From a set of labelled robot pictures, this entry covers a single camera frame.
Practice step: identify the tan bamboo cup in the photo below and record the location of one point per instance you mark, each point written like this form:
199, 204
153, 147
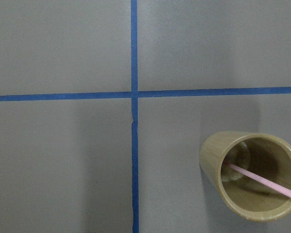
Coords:
263, 154

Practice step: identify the pink chopstick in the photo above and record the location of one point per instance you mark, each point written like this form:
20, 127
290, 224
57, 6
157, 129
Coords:
274, 186

